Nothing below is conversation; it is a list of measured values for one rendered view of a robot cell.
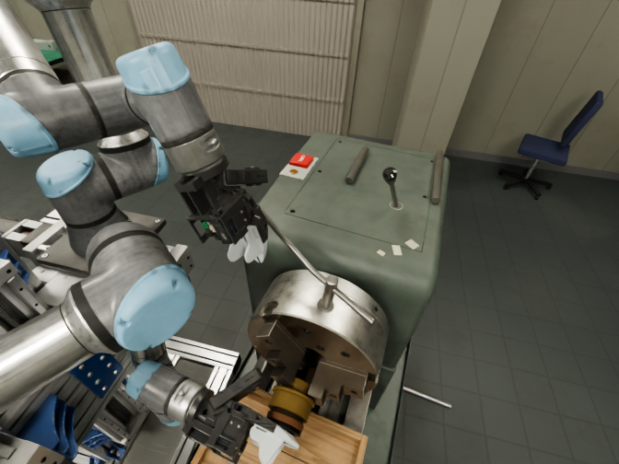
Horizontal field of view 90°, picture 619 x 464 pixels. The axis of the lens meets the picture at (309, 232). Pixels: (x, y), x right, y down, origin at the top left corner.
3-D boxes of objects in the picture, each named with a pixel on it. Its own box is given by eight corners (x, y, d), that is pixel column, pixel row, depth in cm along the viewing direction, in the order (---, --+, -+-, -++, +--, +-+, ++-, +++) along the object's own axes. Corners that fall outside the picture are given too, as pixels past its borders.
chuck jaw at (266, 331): (297, 338, 73) (265, 305, 68) (313, 337, 70) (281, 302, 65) (276, 384, 65) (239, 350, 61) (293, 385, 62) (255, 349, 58)
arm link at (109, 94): (73, 83, 46) (84, 77, 38) (149, 69, 52) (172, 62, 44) (100, 136, 50) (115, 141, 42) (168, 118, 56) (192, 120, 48)
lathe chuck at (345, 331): (262, 330, 90) (264, 261, 68) (367, 376, 85) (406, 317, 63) (247, 358, 84) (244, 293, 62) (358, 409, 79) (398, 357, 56)
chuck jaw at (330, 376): (324, 343, 70) (378, 359, 65) (326, 355, 73) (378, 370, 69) (306, 392, 62) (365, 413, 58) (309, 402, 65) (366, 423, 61)
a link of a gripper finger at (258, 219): (248, 243, 56) (227, 203, 51) (253, 237, 57) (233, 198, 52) (270, 244, 54) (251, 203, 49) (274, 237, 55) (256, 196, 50)
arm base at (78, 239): (58, 251, 80) (36, 222, 73) (100, 214, 90) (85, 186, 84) (110, 263, 77) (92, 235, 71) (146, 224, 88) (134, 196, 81)
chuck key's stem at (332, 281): (331, 313, 64) (341, 280, 56) (323, 319, 63) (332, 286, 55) (322, 306, 65) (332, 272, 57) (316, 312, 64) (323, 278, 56)
